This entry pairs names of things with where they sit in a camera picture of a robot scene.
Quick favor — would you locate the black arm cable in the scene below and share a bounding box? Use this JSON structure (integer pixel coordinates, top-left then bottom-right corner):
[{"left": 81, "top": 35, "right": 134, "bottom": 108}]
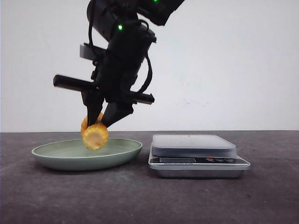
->
[{"left": 134, "top": 53, "right": 153, "bottom": 94}]

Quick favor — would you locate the silver digital kitchen scale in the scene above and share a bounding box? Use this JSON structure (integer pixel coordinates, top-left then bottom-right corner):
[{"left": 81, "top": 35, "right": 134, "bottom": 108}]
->
[{"left": 148, "top": 134, "right": 250, "bottom": 178}]

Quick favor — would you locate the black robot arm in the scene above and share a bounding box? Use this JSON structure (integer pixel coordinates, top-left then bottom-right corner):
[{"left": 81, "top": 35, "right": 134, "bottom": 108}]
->
[{"left": 53, "top": 0, "right": 182, "bottom": 127}]

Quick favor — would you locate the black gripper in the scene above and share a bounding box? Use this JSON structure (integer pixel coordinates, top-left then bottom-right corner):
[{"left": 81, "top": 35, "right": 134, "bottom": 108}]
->
[{"left": 53, "top": 55, "right": 155, "bottom": 127}]

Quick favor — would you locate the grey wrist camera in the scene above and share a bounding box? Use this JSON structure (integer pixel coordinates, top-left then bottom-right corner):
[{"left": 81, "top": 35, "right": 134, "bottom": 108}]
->
[{"left": 79, "top": 43, "right": 106, "bottom": 61}]

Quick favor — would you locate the yellow corn cob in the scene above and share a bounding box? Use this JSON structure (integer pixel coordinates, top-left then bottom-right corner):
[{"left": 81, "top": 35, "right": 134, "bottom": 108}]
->
[{"left": 81, "top": 112, "right": 109, "bottom": 151}]

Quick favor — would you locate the green round plate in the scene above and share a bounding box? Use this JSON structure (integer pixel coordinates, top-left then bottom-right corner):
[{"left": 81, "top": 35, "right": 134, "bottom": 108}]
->
[{"left": 31, "top": 138, "right": 142, "bottom": 171}]

